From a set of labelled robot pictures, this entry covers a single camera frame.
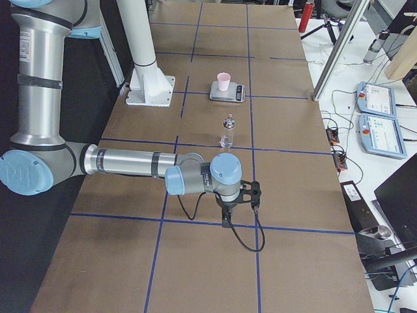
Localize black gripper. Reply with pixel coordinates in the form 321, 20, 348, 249
216, 194, 242, 228

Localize clear glass sauce bottle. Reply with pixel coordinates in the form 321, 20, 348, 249
220, 113, 235, 148

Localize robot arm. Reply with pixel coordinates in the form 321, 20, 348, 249
1, 1, 165, 236

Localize white digital kitchen scale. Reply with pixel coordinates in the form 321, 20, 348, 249
209, 81, 246, 103

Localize brown paper table cover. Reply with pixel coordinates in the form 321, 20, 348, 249
31, 1, 373, 312

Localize orange black usb hub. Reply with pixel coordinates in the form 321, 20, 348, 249
326, 128, 339, 145

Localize black box with label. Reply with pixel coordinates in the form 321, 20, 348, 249
340, 181, 379, 233

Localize black monitor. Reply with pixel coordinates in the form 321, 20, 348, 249
374, 155, 416, 242

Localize lower blue teach pendant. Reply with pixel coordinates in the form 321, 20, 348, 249
358, 113, 407, 159

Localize blue teach pendant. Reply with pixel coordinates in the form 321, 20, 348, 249
358, 113, 407, 159
356, 82, 396, 117

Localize upper blue teach pendant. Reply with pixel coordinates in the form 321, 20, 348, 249
356, 82, 396, 117

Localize red cylinder bottle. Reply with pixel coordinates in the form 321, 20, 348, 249
298, 1, 315, 33

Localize wooden beam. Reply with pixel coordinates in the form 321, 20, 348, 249
385, 27, 417, 80

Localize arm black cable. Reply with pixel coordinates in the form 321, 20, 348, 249
175, 192, 266, 252

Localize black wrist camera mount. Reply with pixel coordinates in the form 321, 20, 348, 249
239, 180, 262, 208

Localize white pedestal column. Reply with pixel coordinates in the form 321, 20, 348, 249
117, 0, 175, 108

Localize black camera tripod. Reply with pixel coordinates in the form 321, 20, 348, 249
298, 16, 338, 45

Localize aluminium frame post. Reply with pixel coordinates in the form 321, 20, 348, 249
311, 0, 370, 102

